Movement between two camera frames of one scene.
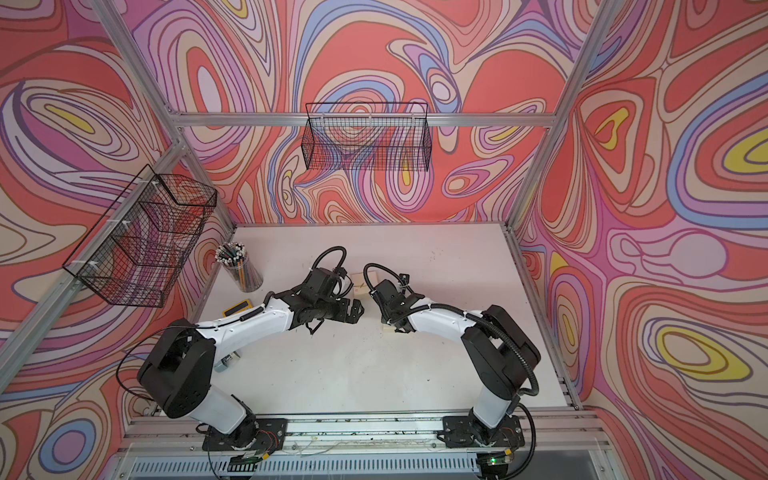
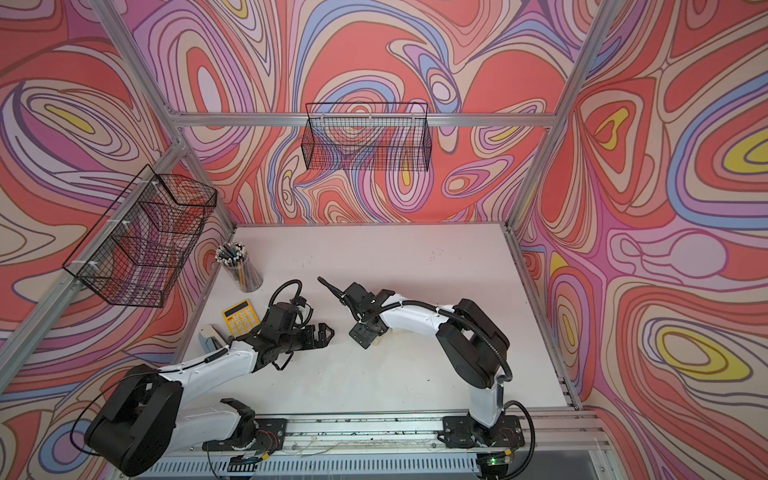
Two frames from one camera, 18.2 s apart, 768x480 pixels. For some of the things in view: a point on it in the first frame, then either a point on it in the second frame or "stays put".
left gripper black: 345,315 -> 323,340
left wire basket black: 135,254 stays put
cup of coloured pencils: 235,257 stays put
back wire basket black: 372,136 stays put
